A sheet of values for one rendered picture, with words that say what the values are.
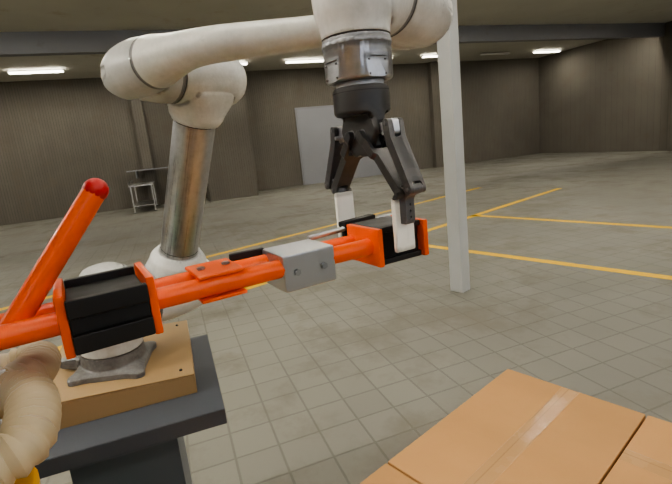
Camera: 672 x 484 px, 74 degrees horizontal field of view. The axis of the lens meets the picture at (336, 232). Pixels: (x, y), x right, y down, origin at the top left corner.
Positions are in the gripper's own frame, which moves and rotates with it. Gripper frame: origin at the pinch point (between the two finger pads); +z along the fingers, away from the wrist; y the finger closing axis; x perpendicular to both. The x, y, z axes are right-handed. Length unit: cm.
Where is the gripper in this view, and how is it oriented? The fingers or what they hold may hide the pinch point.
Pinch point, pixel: (373, 235)
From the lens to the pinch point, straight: 63.3
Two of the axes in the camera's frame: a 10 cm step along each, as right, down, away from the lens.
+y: 5.2, 1.1, -8.5
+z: 1.0, 9.8, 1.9
